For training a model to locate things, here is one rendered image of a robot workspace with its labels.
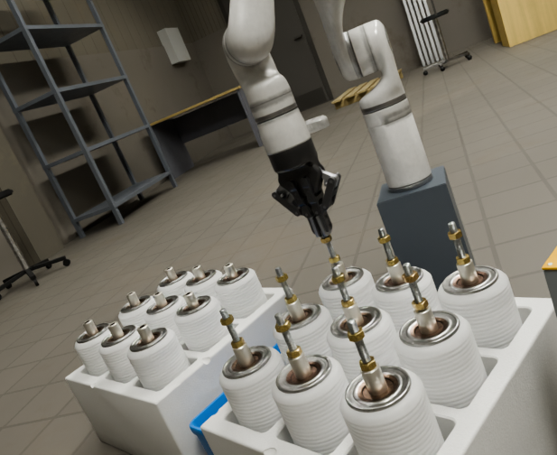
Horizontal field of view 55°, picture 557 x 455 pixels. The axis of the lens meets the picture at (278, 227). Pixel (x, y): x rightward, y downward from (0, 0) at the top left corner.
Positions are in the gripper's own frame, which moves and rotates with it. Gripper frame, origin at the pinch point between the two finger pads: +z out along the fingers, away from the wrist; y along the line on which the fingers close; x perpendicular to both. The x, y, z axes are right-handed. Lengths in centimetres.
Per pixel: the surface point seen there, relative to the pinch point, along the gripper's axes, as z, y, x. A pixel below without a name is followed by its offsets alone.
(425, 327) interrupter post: 9.4, 20.8, -17.8
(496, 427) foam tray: 20.0, 27.2, -22.5
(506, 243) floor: 36, 11, 60
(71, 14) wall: -166, -434, 349
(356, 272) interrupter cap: 10.2, 2.2, 1.3
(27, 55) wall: -129, -405, 254
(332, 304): 12.5, -0.5, -4.9
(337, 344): 10.9, 7.8, -18.7
